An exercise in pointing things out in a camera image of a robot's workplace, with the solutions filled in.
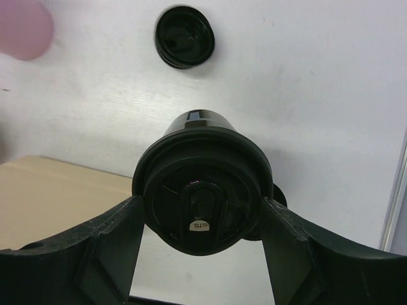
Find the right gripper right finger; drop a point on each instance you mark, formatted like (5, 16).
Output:
(308, 264)

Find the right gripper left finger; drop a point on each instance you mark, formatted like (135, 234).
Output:
(91, 263)

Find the brown paper bag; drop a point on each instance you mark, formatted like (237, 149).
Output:
(41, 197)

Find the black cup lid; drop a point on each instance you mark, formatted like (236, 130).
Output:
(202, 188)

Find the dark translucent coffee cup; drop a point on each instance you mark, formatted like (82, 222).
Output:
(198, 118)

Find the stack of black lids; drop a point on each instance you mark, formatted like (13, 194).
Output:
(183, 37)

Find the pink straw holder cup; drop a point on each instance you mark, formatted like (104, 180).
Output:
(26, 29)

